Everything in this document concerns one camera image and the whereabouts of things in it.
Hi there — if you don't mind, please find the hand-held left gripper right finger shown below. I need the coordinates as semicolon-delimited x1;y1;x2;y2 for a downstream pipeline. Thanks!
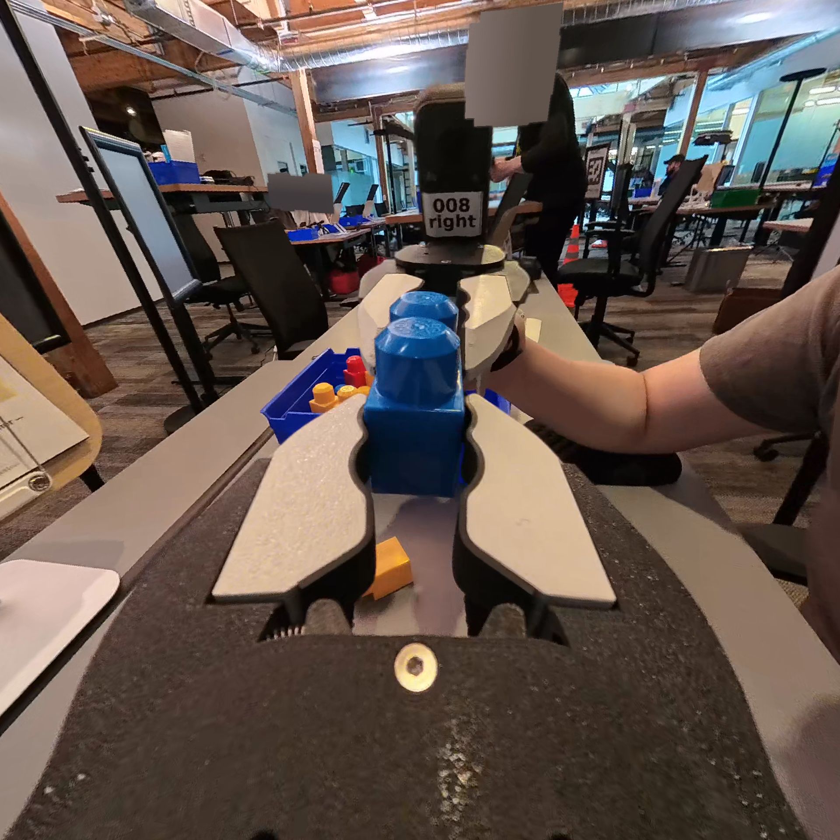
454;394;619;632

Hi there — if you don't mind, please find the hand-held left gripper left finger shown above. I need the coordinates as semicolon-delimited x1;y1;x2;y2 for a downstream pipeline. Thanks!
211;394;379;621

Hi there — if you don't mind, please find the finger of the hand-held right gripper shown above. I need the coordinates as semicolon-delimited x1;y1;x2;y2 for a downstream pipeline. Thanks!
357;273;425;374
458;274;521;389

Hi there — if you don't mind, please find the cluster of assembled block steps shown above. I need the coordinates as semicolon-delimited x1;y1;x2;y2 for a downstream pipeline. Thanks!
308;354;375;414

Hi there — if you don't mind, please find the blue plastic bin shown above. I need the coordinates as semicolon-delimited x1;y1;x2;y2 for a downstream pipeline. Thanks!
260;348;513;447

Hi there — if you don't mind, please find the blue two-stud toy block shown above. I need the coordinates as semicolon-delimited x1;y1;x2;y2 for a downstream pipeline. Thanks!
364;290;467;496

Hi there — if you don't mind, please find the person's right forearm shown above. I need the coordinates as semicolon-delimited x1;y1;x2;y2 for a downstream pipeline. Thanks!
486;314;706;455

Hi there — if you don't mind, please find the tablet on white stand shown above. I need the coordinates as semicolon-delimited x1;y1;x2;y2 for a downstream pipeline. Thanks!
489;172;534;247

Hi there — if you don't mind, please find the yellow toy block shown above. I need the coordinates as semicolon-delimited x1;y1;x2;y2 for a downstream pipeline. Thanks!
364;537;414;601

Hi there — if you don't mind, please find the black round pad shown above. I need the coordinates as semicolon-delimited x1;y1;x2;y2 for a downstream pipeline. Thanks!
525;420;683;487

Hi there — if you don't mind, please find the black office chair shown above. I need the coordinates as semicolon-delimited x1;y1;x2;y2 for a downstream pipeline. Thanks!
558;155;710;366
215;221;329;361
174;213;270;355

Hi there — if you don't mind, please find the black framed marker sign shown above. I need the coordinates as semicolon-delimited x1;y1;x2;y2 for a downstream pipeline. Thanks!
781;154;840;296
583;144;611;201

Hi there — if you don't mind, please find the black pole stand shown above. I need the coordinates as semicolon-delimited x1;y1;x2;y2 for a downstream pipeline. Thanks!
0;0;224;435

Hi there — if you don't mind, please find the wooden standing desk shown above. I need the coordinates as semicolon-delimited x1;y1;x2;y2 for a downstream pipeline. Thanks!
56;184;270;214

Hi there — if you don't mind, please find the grey metal box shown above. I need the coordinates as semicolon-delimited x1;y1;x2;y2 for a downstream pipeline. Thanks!
686;246;752;294

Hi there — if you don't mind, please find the brown cardboard box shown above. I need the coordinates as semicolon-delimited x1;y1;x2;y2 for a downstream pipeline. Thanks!
712;287;785;336

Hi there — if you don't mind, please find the black framed standing whiteboard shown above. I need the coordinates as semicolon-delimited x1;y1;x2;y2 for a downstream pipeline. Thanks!
80;126;219;403

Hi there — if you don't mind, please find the white board stand base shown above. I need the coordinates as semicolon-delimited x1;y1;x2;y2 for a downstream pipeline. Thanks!
0;560;121;716

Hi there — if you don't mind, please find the wooden instruction board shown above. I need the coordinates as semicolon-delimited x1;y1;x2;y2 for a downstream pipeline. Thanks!
0;315;102;519

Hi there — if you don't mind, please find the black floor lamp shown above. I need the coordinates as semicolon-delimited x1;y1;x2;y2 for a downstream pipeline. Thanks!
755;67;828;191

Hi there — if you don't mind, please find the black framed dark panel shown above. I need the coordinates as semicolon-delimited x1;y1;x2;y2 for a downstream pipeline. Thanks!
0;210;70;353

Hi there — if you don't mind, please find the wooden support post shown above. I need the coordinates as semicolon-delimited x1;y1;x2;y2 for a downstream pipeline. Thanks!
0;193;119;399

